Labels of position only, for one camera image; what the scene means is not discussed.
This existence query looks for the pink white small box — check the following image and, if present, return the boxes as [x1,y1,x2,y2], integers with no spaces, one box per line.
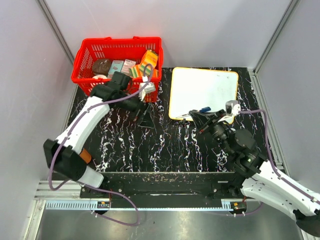
[121,59,136,76]

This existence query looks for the white round cup lid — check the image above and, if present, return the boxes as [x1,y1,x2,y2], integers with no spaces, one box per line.
[93,74,107,80]

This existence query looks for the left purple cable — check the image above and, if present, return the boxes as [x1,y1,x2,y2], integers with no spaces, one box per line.
[47,63,155,227]

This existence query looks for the blue capped whiteboard marker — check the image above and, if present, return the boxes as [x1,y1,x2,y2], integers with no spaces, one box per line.
[174,106,211,119]

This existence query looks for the orange cylindrical bottle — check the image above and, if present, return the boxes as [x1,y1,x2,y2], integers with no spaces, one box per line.
[79,148,92,164]

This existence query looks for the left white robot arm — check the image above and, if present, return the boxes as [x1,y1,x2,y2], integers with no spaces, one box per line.
[43,71,155,198]

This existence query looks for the orange juice carton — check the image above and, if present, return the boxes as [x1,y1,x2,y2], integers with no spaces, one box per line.
[140,49,158,68]

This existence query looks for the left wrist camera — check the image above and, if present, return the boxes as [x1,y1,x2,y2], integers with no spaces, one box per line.
[138,82,156,102]

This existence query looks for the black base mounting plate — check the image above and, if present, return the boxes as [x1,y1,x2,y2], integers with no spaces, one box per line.
[79,171,258,209]

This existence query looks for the red plastic shopping basket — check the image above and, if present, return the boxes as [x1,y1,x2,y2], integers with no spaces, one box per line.
[70,36,164,104]

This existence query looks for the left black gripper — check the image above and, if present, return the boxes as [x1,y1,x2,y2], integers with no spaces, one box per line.
[115,90,156,129]

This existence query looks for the white whiteboard with orange frame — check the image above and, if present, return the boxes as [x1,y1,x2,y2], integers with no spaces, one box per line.
[168,67,239,120]

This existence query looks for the teal small box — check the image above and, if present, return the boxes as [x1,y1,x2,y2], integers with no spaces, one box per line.
[108,60,124,75]

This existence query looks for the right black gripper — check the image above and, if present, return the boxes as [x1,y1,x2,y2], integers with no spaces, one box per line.
[189,109,235,157]

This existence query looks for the brown round bread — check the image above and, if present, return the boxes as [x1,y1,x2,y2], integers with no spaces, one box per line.
[92,58,112,76]

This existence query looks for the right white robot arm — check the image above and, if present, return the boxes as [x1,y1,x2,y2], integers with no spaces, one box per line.
[189,110,320,238]

